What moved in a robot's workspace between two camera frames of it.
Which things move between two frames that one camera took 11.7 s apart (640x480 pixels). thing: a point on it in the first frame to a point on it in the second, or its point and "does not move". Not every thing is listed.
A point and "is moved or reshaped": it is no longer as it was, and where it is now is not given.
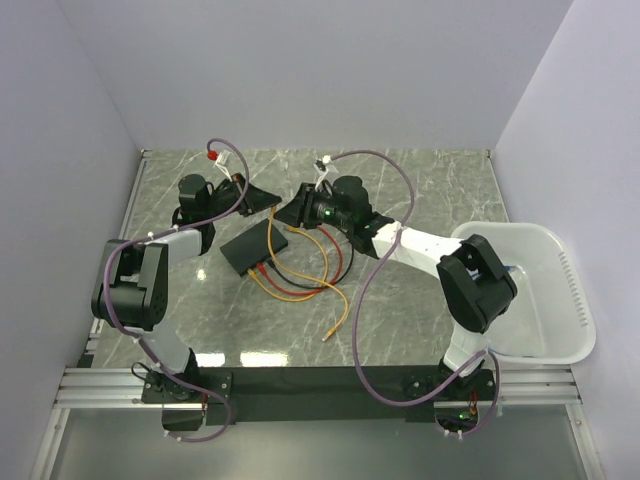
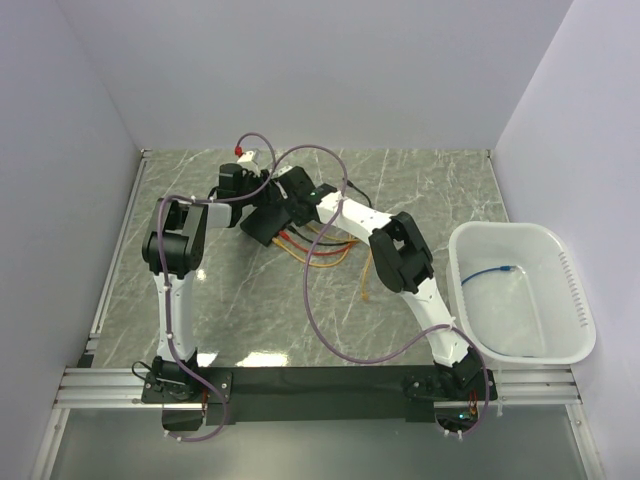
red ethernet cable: x=313 y=291 to x=289 y=238
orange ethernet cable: x=306 y=276 is moved or reshaped
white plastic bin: x=550 y=320 does not move
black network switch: x=252 y=247 is moved or reshaped
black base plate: x=312 y=393 does not move
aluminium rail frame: x=87 y=387 does not move
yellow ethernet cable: x=305 y=296 to x=280 y=244
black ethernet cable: x=278 y=271 is moved or reshaped
